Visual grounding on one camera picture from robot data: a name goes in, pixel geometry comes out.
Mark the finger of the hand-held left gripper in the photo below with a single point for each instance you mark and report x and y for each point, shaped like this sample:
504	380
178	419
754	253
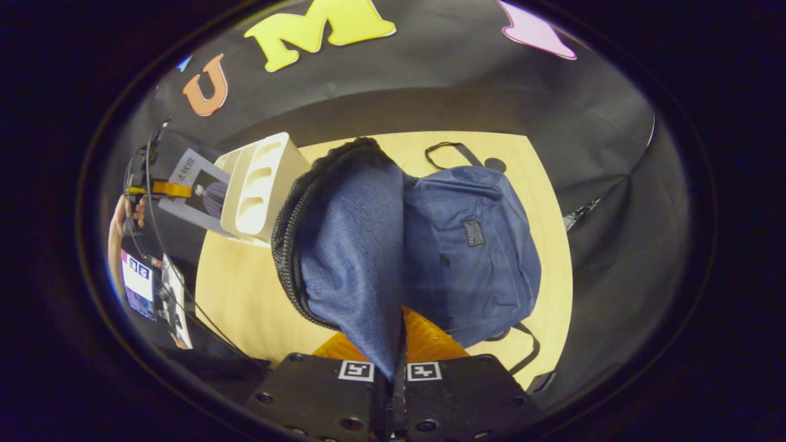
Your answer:
172	189

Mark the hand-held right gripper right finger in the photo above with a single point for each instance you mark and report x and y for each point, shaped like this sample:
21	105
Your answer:
460	396

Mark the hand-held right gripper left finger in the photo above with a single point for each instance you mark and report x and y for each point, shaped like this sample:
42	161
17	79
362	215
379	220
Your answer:
319	396

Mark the white plastic bookshelf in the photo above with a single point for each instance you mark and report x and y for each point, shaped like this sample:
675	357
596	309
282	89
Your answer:
270	178

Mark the blue schoolbag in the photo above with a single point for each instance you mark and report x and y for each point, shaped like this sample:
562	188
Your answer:
356	245

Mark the white and blue printed board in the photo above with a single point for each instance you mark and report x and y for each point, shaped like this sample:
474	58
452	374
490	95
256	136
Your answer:
138	279

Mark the white curved device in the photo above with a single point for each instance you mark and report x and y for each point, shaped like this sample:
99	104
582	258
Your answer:
177	301

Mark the black backdrop cloth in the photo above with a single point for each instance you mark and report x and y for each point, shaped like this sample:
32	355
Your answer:
460	92

